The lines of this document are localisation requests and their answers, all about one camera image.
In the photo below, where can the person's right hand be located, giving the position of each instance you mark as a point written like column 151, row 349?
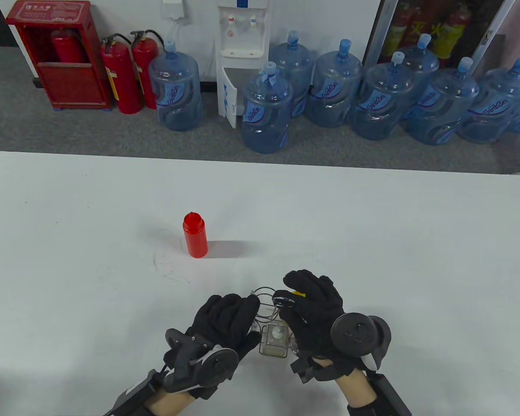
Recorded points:
column 316, row 303

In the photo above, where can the person's left hand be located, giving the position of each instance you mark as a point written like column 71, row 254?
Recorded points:
column 225, row 316

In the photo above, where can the square glass seasoning bottle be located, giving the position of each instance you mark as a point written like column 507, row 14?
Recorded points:
column 275, row 342

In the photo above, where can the red squeeze seasoning bottle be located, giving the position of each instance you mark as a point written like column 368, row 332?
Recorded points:
column 195, row 236

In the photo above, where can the person's left forearm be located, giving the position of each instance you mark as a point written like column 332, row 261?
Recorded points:
column 173, row 403

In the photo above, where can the black right hand controller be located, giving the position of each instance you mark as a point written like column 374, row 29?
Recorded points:
column 353, row 333

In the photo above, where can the black hand controller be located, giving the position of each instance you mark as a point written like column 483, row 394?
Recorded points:
column 353, row 333
column 216, row 364

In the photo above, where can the black left hand controller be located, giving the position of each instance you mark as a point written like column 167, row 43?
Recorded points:
column 216, row 364

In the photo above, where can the row of blue water jugs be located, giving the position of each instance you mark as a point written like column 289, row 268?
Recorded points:
column 266, row 112

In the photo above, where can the red fire extinguisher yellow label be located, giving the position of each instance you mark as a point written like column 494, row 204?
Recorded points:
column 123, row 82

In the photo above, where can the white water dispenser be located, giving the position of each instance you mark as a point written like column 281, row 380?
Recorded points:
column 242, row 43

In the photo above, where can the red fire extinguisher cabinet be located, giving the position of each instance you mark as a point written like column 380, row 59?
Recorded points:
column 73, row 84

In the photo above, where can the glass door fire cabinet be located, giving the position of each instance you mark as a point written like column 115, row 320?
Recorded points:
column 450, row 26

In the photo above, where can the red extinguisher inside cabinet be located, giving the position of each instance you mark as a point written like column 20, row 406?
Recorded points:
column 68, row 47

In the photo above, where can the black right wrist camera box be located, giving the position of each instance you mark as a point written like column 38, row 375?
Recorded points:
column 390, row 396

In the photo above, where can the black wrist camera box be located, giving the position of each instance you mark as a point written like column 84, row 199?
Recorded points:
column 134, row 396
column 390, row 396

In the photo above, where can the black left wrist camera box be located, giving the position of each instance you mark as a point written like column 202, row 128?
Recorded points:
column 134, row 396

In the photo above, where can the white wall box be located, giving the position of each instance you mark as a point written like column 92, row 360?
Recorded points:
column 173, row 8

